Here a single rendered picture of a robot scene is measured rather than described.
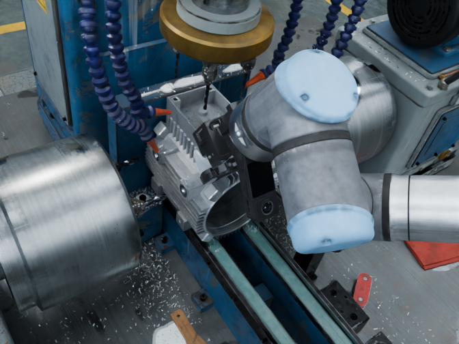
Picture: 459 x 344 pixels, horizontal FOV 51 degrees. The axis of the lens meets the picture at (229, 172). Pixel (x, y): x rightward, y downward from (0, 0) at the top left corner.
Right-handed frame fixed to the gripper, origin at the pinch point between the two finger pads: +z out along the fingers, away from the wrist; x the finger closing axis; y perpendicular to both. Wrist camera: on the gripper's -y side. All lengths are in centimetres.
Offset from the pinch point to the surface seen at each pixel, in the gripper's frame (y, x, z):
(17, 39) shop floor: 140, -22, 207
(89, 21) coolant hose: 22.1, 16.1, -21.0
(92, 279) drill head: -7.0, 23.8, 2.7
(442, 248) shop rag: -35, -55, 12
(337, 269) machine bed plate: -27.9, -28.4, 17.3
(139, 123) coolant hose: 11.8, 10.0, -6.6
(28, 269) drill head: -2.1, 31.9, -1.9
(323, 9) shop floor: 105, -235, 186
